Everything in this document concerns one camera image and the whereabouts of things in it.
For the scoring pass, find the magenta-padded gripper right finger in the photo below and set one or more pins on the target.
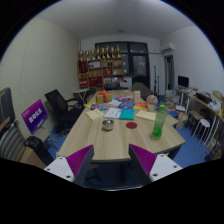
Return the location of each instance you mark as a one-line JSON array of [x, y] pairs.
[[165, 165]]

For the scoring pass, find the black computer monitor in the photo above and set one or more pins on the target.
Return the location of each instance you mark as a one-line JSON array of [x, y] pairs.
[[183, 81]]

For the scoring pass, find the small round side table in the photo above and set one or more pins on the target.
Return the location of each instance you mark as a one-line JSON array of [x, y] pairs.
[[81, 91]]

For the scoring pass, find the pink flowers in pot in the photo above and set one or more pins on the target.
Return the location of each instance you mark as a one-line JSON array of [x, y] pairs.
[[151, 100]]

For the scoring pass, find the yellow gift box red ribbon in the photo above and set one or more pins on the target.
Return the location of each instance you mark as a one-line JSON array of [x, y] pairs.
[[104, 97]]

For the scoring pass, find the flat round red coaster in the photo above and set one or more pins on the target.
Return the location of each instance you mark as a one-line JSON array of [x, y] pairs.
[[131, 125]]

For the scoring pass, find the white printed booklet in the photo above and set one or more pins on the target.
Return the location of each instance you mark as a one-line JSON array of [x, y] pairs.
[[113, 113]]

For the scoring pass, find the grey office chair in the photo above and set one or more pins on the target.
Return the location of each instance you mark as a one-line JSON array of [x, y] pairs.
[[140, 88]]

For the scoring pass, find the grey striped chair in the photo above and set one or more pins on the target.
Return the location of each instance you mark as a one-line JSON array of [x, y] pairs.
[[10, 143]]

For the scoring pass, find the wooden side desk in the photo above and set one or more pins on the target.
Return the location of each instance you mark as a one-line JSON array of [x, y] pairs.
[[206, 106]]

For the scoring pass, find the teal notebook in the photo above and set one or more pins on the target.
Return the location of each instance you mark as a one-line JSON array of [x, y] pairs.
[[127, 114]]

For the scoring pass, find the green capped drink bottle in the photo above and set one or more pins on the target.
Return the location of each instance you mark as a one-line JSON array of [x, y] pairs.
[[158, 124]]

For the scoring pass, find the black office chair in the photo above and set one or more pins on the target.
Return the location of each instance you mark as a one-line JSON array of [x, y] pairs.
[[58, 105]]

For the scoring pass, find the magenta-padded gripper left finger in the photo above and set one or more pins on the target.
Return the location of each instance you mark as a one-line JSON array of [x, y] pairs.
[[58, 167]]

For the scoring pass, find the wooden shelf unit with trophies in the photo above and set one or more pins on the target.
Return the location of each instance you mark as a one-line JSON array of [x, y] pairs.
[[100, 70]]

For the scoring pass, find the orange booklet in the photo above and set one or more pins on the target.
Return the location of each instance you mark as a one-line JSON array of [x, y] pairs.
[[140, 106]]

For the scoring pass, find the blue colourful booklet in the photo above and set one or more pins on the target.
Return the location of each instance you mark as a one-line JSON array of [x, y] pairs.
[[99, 107]]

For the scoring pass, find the white air conditioner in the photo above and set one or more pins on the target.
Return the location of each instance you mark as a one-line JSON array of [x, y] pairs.
[[167, 48]]

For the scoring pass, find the white round stool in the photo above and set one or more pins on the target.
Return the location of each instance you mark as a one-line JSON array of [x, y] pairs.
[[203, 123]]

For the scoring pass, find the small steel cup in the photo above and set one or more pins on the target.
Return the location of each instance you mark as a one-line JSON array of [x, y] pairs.
[[107, 125]]

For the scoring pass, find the purple sign board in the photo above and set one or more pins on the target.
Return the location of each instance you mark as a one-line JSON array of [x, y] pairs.
[[34, 115]]

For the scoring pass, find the dark glass door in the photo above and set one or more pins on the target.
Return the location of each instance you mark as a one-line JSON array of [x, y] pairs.
[[136, 63]]

